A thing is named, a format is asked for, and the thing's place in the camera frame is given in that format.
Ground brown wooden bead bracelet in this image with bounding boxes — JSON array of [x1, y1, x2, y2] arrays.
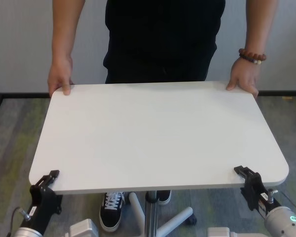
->
[[238, 48, 267, 62]]

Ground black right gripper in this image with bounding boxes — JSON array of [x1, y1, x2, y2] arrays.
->
[[233, 165, 275, 219]]

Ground black wall baseboard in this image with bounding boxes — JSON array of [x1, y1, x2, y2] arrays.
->
[[0, 91, 296, 98]]

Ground black shorts of person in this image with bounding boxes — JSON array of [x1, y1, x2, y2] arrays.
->
[[105, 65, 209, 84]]

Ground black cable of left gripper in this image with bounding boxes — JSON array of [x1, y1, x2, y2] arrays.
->
[[6, 206, 28, 237]]

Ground person's left hand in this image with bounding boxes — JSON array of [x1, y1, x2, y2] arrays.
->
[[225, 58, 260, 100]]

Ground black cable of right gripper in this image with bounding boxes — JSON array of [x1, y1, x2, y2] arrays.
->
[[273, 189, 296, 215]]

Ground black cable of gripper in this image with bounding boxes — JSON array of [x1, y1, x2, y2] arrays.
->
[[273, 189, 296, 215], [6, 206, 28, 237]]

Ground black shirt of person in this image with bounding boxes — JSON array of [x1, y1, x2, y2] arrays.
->
[[103, 0, 225, 72]]

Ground silver table pole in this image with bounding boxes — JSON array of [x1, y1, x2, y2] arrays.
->
[[145, 190, 160, 237]]

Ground white rectangular table top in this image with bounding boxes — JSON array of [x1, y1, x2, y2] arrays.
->
[[29, 80, 290, 195]]

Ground person's right hand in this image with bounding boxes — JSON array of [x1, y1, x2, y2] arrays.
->
[[47, 58, 75, 97]]

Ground person's right black sneaker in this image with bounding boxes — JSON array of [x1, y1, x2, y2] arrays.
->
[[99, 191, 126, 232]]

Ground person's right forearm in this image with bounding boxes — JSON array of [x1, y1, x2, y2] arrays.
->
[[51, 0, 86, 62]]

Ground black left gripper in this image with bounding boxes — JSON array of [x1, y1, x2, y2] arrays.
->
[[19, 169, 64, 234]]

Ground person's left forearm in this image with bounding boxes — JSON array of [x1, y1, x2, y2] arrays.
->
[[243, 0, 279, 54]]

